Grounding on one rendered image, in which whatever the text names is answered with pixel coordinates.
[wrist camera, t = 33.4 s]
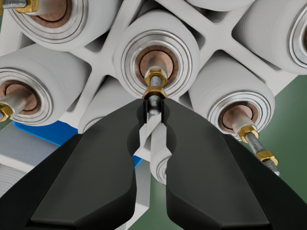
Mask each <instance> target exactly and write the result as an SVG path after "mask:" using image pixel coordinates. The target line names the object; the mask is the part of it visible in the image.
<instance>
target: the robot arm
mask: <svg viewBox="0 0 307 230"><path fill-rule="evenodd" d="M147 117H148V100H146V99H136V100H134V101H132V102H130V103H128V104H127V105H125V106H123V107H121V108H119V109H117V110H115V111H113V112H111V113H109V114H108V115H106V116H104V117H103V118H101V119H100V120H98V121H97V122H96V123H95V124H93V125H92V126H91V127H90V128H89V129H87V130H86V131H85V132H84V133H83V134H74V135H73V136H72V137H71V138H69V139H68V140H67V141H66V142H65V143H64V144H62V145H61V146H60V147H59V148H57V149H56V150H55V151H54V152H53V153H51V154H50V155H49V156H48V157H46V158H45V159H44V160H43V161H42V162H40V163H39V164H38V165H37V166H35V167H34V168H33V169H32V170H31V171H30V172H28V173H27V174H26V175H25V176H23V177H22V178H21V179H20V180H19V181H18V182H16V183H15V184H14V185H13V186H12V187H11V188H10V189H9V190H8V191H7V192H6V193H5V194H3V195H2V196H1V197H0V230H115V229H116V228H118V227H120V226H121V225H123V224H124V223H126V222H128V221H129V220H130V219H131V218H132V217H133V215H134V212H135V204H136V195H137V183H136V174H135V165H134V160H133V158H132V157H133V155H134V153H135V152H136V151H137V150H138V149H139V147H140V134H139V131H140V129H141V128H142V126H143V125H144V124H146V123H147ZM161 123H163V124H164V125H165V126H166V147H167V148H168V149H169V151H170V152H171V154H172V156H171V157H170V158H169V159H168V161H167V173H166V209H167V215H168V217H169V218H170V220H171V221H173V222H174V223H175V224H177V225H178V226H179V227H181V228H182V229H184V230H307V204H306V203H305V202H304V201H303V199H302V198H301V197H300V196H299V195H298V194H297V193H296V192H295V191H294V190H293V189H292V188H291V187H290V186H289V185H288V184H287V183H286V182H284V181H283V180H282V179H281V178H280V177H279V176H278V175H277V174H275V173H274V172H273V171H272V170H271V169H270V168H269V167H267V166H266V165H265V164H264V163H263V162H262V161H261V160H259V159H258V158H257V157H256V156H255V155H254V154H253V153H252V152H251V151H250V150H249V149H247V148H246V147H245V146H244V145H243V144H242V143H241V142H239V141H238V140H237V139H236V138H235V137H234V136H233V135H231V134H223V133H222V132H221V131H220V130H219V129H218V128H216V127H215V126H214V125H213V124H212V123H211V122H210V121H208V120H207V119H206V118H204V117H203V116H201V115H200V114H198V113H196V112H194V111H192V110H191V109H189V108H187V107H185V106H184V105H182V104H180V103H178V102H176V101H175V100H173V99H171V98H165V99H161Z"/></svg>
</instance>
